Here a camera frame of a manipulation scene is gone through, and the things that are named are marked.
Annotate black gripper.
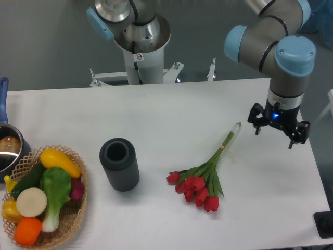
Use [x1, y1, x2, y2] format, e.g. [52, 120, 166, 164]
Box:
[248, 101, 311, 149]

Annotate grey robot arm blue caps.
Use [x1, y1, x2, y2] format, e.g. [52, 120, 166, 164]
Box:
[224, 1, 316, 148]

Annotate red tulip bouquet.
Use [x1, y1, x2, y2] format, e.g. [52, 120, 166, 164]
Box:
[166, 122, 242, 212]

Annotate black device at edge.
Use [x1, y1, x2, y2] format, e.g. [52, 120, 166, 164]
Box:
[313, 211, 333, 239]

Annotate dark grey ribbed vase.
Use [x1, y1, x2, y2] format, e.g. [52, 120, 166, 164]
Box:
[99, 137, 140, 192]

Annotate purple red radish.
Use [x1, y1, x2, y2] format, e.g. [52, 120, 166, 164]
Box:
[69, 179, 85, 201]

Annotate woven wicker basket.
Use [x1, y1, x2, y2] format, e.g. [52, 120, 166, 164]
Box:
[1, 145, 88, 249]

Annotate green bok choy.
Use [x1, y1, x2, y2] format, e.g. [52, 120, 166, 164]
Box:
[40, 167, 71, 233]

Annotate yellow squash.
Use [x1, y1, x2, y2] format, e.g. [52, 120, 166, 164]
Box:
[40, 148, 81, 178]

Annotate dark green cucumber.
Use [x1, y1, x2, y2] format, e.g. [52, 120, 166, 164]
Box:
[11, 161, 46, 199]

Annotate cream round disc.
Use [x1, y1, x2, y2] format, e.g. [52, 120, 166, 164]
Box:
[16, 187, 47, 217]

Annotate orange fruit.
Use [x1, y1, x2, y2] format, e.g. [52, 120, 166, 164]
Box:
[14, 218, 42, 247]

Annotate yellow banana tip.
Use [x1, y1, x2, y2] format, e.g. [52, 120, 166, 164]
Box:
[4, 175, 18, 194]

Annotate yellow bell pepper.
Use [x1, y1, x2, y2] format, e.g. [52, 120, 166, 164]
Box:
[2, 198, 24, 224]

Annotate black base cable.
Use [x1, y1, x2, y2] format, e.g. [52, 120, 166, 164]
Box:
[131, 40, 143, 85]

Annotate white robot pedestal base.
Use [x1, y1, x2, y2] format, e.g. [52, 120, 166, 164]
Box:
[85, 0, 218, 88]

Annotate blue handled saucepan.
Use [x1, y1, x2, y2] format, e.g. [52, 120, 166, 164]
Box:
[1, 77, 31, 184]

